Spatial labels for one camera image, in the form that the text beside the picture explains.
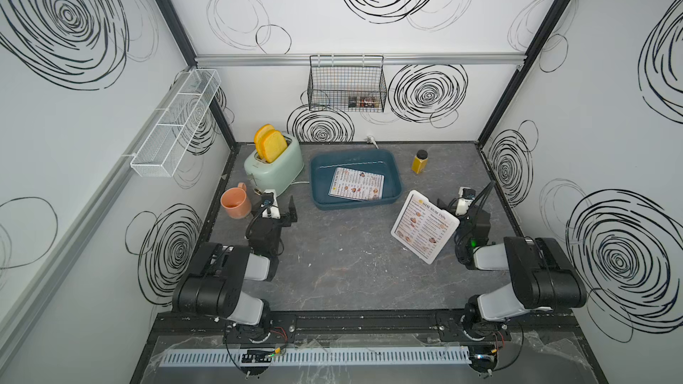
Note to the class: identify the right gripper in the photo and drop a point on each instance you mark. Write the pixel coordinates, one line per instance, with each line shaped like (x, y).
(478, 212)

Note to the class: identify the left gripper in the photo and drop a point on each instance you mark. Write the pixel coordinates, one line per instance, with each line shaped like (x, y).
(283, 217)

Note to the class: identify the old menu sheet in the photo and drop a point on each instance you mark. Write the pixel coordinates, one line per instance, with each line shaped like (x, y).
(424, 225)

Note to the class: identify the new menu sheet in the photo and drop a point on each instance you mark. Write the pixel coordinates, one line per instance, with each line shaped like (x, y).
(356, 185)

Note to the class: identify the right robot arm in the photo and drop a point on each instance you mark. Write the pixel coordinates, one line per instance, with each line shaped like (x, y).
(541, 276)

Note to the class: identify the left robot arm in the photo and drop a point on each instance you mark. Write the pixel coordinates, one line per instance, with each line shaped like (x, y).
(212, 285)

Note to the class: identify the orange mug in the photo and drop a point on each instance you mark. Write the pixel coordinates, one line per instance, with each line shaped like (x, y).
(236, 202)

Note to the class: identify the mint green toaster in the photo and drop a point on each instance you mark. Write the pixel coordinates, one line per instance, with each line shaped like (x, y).
(280, 174)

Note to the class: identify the yellow toast slice front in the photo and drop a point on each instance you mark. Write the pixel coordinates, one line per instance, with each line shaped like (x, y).
(272, 145)

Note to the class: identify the yellow toast slice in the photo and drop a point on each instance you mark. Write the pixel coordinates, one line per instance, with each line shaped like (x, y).
(272, 145)
(259, 136)

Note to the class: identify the yellow bottle black cap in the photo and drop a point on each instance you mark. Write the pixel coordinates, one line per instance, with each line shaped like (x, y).
(420, 161)

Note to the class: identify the yellow toast slice back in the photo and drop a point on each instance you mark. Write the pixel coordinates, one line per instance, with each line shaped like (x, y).
(259, 136)

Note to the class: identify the teal plastic bin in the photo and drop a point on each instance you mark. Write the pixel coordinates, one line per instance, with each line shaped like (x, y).
(376, 161)

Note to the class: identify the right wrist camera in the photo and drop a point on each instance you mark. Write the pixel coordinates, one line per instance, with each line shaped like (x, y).
(466, 197)

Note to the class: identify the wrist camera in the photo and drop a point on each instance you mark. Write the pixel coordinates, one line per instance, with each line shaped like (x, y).
(270, 205)
(466, 197)

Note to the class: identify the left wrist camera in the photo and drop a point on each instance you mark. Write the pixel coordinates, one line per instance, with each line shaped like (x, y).
(270, 205)

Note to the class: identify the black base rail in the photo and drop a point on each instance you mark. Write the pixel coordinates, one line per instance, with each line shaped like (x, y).
(446, 324)

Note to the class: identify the white wall plug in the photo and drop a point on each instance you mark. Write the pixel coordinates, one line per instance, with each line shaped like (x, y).
(371, 141)

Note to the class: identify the white wire wall shelf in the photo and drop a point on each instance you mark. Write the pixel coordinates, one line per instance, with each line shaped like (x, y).
(185, 126)

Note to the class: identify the black wire wall basket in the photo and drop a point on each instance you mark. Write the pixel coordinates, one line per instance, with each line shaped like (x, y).
(334, 78)

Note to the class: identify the white slotted cable duct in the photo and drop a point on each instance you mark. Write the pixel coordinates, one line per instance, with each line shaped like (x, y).
(300, 357)

